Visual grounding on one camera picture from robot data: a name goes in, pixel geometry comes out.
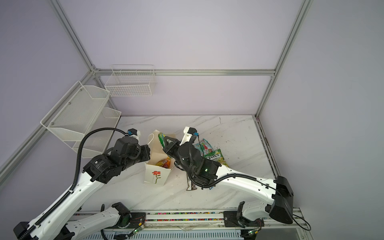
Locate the brown chocolate bar wrapper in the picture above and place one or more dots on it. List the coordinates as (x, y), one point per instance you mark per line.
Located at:
(190, 185)

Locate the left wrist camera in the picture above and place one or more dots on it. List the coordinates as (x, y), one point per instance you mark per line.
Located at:
(134, 133)

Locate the teal green Fox's candy bag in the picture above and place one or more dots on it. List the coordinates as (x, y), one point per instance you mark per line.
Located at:
(204, 147)

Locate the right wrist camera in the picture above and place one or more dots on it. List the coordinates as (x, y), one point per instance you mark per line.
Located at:
(188, 133)

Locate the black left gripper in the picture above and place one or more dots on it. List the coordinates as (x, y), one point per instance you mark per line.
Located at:
(145, 151)

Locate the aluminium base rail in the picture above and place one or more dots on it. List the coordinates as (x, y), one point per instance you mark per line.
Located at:
(202, 220)

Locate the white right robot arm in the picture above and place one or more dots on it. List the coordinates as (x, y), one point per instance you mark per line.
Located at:
(274, 197)

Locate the green Fox's Spring Tea bag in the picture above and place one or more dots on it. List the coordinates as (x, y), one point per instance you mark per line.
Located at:
(161, 137)

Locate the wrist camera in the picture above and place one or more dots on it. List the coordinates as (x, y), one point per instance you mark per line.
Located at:
(188, 133)
(134, 133)

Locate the white mesh two-tier shelf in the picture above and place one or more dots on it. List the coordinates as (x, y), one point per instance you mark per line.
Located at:
(83, 109)

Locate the white wire basket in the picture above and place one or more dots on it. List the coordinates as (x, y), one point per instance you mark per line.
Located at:
(131, 81)

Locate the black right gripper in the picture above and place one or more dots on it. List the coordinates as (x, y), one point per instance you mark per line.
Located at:
(168, 148)

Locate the pink Fox's fruits candy bag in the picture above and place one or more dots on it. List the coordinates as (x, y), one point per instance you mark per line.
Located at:
(165, 163)

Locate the green yellow Fox's candy bag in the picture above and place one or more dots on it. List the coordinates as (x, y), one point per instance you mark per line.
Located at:
(217, 156)

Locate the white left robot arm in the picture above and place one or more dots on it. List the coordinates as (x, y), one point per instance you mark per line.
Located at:
(54, 223)

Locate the aluminium frame post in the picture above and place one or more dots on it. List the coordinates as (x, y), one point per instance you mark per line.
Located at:
(64, 20)

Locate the white flowered paper bag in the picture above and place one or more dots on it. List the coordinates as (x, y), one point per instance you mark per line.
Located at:
(153, 174)

